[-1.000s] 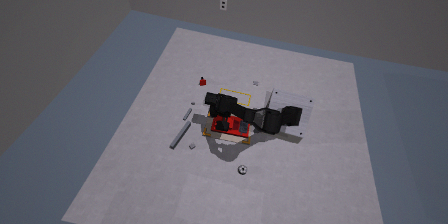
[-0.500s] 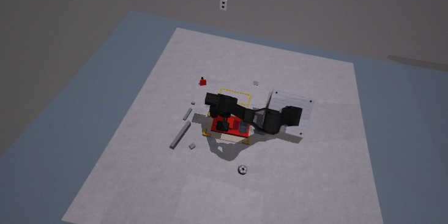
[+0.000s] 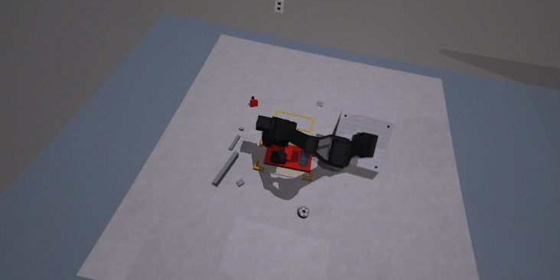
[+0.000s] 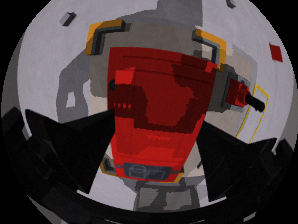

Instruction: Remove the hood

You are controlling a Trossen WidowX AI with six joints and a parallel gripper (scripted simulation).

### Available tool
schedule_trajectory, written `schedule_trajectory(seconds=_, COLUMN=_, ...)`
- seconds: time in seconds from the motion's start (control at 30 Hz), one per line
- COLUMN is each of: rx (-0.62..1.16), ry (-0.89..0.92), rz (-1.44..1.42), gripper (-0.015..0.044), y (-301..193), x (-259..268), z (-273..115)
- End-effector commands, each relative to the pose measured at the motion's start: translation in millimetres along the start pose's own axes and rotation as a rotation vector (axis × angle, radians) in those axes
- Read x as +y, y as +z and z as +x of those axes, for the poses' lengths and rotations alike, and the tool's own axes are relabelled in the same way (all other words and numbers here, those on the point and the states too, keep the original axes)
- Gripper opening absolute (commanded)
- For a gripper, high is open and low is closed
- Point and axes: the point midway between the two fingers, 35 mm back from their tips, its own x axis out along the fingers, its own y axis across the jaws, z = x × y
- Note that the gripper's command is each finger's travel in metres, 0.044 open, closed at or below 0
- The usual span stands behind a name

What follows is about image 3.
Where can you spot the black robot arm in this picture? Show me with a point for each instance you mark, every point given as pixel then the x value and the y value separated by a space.
pixel 342 149

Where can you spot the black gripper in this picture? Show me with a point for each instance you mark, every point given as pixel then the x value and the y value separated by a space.
pixel 279 156

